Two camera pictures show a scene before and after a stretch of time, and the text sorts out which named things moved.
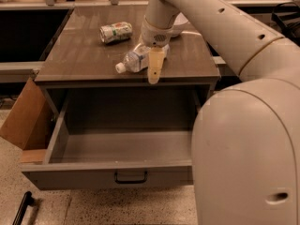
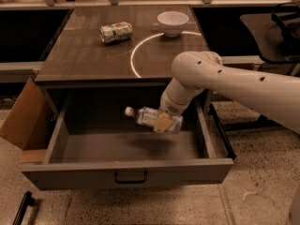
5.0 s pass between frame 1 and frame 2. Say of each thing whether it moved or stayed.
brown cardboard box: stayed
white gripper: moved
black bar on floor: stayed
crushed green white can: stayed
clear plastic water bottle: moved
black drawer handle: stayed
